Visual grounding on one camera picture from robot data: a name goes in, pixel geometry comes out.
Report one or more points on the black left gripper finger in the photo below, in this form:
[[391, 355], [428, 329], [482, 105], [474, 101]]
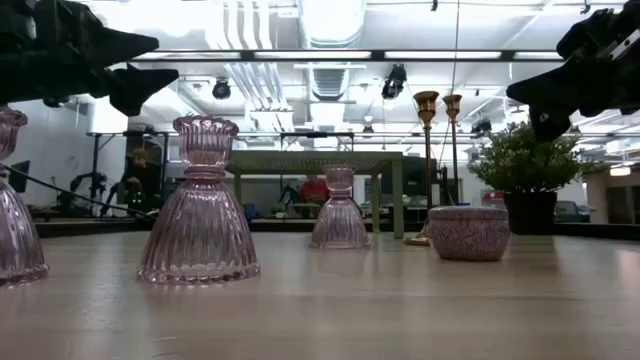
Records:
[[105, 42], [137, 87]]

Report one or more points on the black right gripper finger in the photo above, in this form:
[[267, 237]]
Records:
[[587, 35], [555, 95]]

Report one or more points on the tall gold candlestick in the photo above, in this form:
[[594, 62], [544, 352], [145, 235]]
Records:
[[426, 107], [452, 105]]

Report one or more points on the pink ribbed glass candle holder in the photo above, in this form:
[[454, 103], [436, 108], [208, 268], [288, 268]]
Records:
[[17, 235], [200, 230], [340, 225]]

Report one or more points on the pink patterned candle tin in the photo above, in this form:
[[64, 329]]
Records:
[[469, 235]]

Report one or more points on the black ceiling spotlight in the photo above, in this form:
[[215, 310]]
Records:
[[221, 89], [52, 103], [481, 126], [395, 80]]

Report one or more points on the green artificial plant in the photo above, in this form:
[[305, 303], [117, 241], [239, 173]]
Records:
[[530, 160]]

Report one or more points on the person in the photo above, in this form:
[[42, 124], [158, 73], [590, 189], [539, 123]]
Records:
[[142, 182], [314, 191]]

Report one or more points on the black plant pot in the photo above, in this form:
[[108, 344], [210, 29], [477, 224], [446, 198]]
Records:
[[530, 212]]

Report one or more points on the black background monitor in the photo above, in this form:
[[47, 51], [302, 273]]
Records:
[[20, 176]]

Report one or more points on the green perforated metal side table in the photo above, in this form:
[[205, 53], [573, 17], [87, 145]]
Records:
[[310, 162]]

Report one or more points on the black background rig frame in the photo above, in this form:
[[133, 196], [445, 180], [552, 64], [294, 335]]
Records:
[[95, 165]]

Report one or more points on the glowing wall lamp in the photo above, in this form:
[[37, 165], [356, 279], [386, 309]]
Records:
[[620, 171]]

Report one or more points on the black table edge rail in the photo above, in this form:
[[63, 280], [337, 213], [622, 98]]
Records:
[[90, 227]]

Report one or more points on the black overhead frame beam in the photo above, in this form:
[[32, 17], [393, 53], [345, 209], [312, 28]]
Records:
[[377, 55]]

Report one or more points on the white ceiling air duct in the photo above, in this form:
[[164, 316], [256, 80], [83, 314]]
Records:
[[330, 20]]

